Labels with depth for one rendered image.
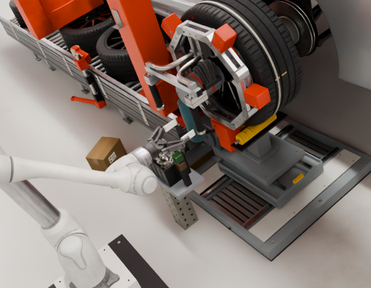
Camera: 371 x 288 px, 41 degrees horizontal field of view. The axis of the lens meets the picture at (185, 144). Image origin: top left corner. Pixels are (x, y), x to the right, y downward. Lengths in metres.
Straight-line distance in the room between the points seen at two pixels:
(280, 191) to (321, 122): 0.79
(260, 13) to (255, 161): 0.91
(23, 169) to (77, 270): 0.52
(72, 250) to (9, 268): 1.19
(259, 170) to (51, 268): 1.35
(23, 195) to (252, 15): 1.25
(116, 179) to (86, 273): 0.49
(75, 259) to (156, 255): 0.79
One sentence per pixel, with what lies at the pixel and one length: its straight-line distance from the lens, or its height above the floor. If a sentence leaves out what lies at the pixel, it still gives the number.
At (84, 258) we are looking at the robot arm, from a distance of 2.19.
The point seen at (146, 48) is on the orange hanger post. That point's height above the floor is 0.96.
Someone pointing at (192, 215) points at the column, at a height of 0.06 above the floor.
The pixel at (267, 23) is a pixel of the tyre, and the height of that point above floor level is 1.08.
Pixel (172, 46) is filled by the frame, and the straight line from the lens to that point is 2.56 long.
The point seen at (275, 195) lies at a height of 0.15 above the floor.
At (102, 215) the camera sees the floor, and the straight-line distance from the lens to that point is 3.25.
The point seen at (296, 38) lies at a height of 0.83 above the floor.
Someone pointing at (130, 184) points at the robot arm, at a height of 0.91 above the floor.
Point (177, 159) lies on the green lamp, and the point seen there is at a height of 0.65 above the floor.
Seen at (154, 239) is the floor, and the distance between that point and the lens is 2.96.
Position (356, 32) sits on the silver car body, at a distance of 2.20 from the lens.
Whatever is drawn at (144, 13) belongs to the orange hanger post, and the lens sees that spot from 2.62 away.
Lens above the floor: 2.14
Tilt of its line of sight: 38 degrees down
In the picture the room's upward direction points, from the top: 21 degrees counter-clockwise
